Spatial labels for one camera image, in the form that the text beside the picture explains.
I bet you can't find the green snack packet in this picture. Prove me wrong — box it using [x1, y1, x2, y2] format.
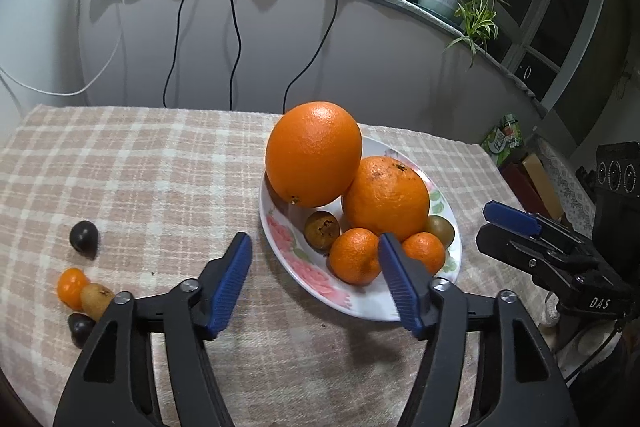
[481, 113, 525, 165]

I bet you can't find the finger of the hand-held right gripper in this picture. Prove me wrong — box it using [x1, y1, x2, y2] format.
[483, 201, 596, 258]
[475, 223, 601, 293]

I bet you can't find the dark purple plum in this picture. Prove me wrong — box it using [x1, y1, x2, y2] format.
[67, 313, 97, 349]
[69, 220, 100, 259]

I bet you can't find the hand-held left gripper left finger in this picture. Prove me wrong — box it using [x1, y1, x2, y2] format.
[52, 232, 253, 427]

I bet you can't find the white refrigerator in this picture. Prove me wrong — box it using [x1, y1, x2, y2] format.
[0, 0, 101, 128]

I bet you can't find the pink checked tablecloth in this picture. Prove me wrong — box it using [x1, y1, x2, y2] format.
[0, 104, 556, 427]

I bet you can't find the orange with dark marks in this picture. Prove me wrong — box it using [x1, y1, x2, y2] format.
[341, 155, 431, 242]

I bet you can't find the large brown kiwi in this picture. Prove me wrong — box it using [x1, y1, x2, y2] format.
[303, 211, 342, 251]

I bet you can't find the white lace cloth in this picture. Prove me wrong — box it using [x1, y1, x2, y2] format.
[537, 137, 598, 235]

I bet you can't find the round mandarin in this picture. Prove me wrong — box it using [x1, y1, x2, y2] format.
[328, 227, 383, 285]

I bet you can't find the white floral plate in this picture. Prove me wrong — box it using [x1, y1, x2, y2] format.
[258, 134, 462, 323]

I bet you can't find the spider plant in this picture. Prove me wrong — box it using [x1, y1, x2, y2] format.
[398, 0, 511, 68]

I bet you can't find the long white cable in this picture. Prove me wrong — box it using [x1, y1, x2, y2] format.
[0, 0, 125, 96]

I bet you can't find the mandarin with stem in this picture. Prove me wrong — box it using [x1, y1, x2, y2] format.
[401, 231, 446, 275]

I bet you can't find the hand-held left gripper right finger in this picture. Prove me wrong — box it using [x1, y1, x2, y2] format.
[377, 233, 581, 427]

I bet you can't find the window frame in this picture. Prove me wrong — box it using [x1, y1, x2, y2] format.
[200, 0, 640, 148]

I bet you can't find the brown cardboard box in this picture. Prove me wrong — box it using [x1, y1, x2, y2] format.
[520, 154, 563, 220]

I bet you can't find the large smooth orange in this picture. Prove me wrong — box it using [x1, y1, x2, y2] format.
[265, 102, 363, 208]

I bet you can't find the dark red box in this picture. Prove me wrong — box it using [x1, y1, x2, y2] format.
[500, 162, 543, 215]

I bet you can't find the small mandarin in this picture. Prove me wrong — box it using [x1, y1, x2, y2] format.
[56, 267, 92, 312]

